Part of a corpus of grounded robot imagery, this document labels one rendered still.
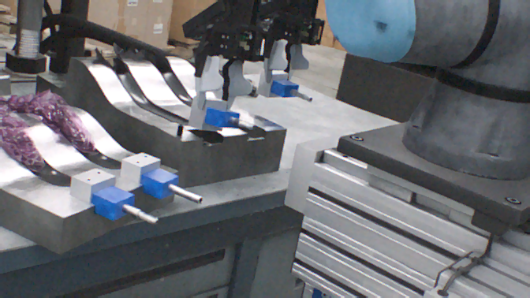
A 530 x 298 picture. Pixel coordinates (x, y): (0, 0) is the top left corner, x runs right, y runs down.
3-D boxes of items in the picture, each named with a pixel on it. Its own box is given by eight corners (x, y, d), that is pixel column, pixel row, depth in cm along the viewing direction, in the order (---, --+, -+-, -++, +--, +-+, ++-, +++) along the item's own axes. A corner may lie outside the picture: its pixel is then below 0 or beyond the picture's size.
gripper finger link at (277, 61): (274, 87, 138) (290, 43, 136) (255, 78, 141) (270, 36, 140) (284, 89, 140) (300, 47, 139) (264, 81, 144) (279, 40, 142)
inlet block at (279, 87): (315, 111, 141) (321, 86, 140) (300, 113, 138) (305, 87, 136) (272, 92, 150) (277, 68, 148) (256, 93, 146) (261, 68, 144)
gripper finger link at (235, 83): (244, 117, 116) (244, 64, 113) (220, 111, 120) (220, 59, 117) (256, 114, 118) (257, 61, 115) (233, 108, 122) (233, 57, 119)
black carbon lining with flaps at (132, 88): (242, 130, 131) (251, 83, 128) (177, 138, 119) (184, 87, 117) (139, 79, 153) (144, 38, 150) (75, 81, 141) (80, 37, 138)
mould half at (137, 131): (278, 171, 134) (292, 106, 129) (175, 190, 115) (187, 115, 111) (134, 94, 165) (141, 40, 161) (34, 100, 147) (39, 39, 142)
